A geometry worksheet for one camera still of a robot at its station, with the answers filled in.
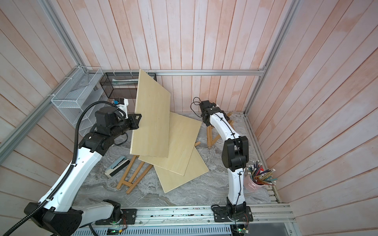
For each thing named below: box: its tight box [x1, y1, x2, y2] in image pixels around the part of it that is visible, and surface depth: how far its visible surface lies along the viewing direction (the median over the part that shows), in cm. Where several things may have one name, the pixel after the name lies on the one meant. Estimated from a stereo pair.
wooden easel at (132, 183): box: [116, 155, 154, 195], surface depth 87 cm
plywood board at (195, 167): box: [153, 146, 210, 194], surface depth 85 cm
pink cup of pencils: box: [243, 160, 279, 191], surface depth 76 cm
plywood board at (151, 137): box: [129, 69, 171, 158], surface depth 76 cm
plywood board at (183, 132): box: [138, 111, 203, 177], surface depth 97 cm
